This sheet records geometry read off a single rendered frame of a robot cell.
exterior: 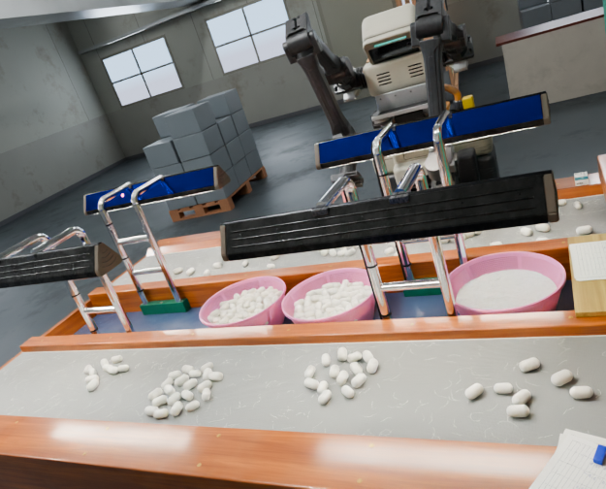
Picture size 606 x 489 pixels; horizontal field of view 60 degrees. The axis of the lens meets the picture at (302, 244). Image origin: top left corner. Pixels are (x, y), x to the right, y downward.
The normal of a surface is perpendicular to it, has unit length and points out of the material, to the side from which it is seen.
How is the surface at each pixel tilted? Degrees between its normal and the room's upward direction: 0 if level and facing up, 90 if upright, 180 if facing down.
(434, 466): 0
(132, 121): 90
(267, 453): 0
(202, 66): 90
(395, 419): 0
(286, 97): 90
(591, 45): 90
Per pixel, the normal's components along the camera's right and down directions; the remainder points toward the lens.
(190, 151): -0.27, 0.44
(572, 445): -0.30, -0.89
